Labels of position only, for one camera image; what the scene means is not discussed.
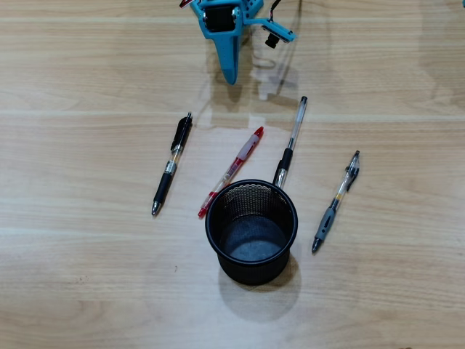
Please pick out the clear capped stick pen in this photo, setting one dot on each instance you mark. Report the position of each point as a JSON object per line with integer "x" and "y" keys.
{"x": 296, "y": 127}

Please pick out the blue mounted camera module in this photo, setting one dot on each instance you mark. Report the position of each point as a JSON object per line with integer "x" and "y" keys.
{"x": 278, "y": 32}

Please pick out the black mesh pen holder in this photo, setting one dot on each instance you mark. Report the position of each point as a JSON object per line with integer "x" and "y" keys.
{"x": 250, "y": 241}

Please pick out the black retractable pen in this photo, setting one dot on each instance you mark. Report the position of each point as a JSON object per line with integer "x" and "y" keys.
{"x": 170, "y": 163}

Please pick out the grey grip clear pen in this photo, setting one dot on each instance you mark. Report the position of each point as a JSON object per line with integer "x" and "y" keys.
{"x": 328, "y": 221}

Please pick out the red white grip pen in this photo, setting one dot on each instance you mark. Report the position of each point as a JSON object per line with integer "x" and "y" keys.
{"x": 236, "y": 165}

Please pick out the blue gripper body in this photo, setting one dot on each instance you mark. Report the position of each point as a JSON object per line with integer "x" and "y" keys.
{"x": 222, "y": 19}

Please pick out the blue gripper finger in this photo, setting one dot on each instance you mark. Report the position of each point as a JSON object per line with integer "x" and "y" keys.
{"x": 223, "y": 51}
{"x": 236, "y": 54}

